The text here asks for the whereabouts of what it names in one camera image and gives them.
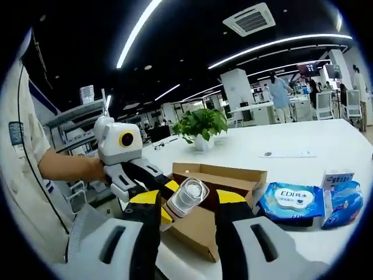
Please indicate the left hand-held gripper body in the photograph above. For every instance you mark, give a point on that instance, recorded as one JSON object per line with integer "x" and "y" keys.
{"x": 119, "y": 140}

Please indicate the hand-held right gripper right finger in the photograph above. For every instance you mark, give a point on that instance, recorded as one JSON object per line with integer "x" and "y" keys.
{"x": 262, "y": 251}

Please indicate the grey mesh office chair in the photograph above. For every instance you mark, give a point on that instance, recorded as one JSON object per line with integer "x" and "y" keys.
{"x": 84, "y": 221}

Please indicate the brown cardboard shoe box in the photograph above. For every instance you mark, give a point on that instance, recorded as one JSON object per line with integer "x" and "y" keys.
{"x": 198, "y": 230}

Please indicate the person in white shirt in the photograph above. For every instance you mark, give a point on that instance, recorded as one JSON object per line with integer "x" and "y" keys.
{"x": 26, "y": 181}

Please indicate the ceiling air conditioner vent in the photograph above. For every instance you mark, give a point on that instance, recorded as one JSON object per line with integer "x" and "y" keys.
{"x": 249, "y": 20}

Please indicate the blue floral soft tissue pack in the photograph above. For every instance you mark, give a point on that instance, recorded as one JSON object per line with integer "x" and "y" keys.
{"x": 344, "y": 207}

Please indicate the straight ceiling light strip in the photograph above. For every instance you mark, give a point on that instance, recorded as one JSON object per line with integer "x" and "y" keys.
{"x": 137, "y": 35}

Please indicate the wall display screen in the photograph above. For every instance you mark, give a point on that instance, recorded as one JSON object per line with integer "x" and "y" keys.
{"x": 333, "y": 71}
{"x": 307, "y": 69}

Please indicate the small white blue carton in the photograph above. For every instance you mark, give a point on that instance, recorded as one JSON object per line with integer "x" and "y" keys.
{"x": 338, "y": 178}

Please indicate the blue wet wipes packet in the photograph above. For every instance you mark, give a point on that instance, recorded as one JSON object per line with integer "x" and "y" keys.
{"x": 291, "y": 201}

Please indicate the curved ceiling light strip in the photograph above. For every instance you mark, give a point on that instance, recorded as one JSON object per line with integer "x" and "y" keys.
{"x": 279, "y": 43}

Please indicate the white office chair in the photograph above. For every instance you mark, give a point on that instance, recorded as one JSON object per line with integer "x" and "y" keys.
{"x": 352, "y": 103}
{"x": 325, "y": 105}

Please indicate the small white desk gadget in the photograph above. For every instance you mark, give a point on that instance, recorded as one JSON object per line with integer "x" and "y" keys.
{"x": 164, "y": 144}

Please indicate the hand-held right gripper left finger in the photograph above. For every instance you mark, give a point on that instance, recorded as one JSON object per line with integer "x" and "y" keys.
{"x": 116, "y": 248}

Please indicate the person's left hand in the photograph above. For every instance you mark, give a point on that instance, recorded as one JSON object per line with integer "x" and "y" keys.
{"x": 99, "y": 172}

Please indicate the clear plastic jar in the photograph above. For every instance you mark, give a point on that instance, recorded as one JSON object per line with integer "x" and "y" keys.
{"x": 188, "y": 195}

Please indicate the dark chest device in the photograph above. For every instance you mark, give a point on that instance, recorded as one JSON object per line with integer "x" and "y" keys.
{"x": 16, "y": 133}

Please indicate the white table socket strip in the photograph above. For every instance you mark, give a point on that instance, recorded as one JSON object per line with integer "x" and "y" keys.
{"x": 287, "y": 154}

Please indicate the green potted plant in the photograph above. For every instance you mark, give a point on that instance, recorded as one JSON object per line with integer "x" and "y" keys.
{"x": 201, "y": 125}

